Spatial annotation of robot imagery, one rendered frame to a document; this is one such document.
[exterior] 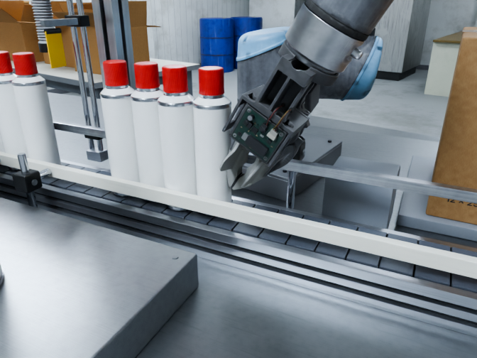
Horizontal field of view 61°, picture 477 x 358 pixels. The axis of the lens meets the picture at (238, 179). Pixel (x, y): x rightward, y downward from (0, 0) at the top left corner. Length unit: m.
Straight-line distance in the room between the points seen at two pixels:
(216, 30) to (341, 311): 6.70
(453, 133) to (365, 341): 0.33
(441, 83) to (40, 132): 5.56
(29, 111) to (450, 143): 0.67
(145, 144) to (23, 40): 2.50
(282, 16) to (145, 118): 7.58
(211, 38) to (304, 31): 6.67
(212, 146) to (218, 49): 6.58
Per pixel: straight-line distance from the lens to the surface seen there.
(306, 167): 0.56
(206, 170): 0.56
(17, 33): 3.11
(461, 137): 0.67
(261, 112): 0.45
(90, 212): 0.69
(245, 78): 0.79
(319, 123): 1.24
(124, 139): 0.63
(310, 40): 0.43
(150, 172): 0.62
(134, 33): 2.44
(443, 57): 5.97
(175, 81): 0.55
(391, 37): 6.84
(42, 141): 0.79
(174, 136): 0.56
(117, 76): 0.62
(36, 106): 0.77
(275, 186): 0.74
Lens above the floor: 1.17
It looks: 24 degrees down
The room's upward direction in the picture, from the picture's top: straight up
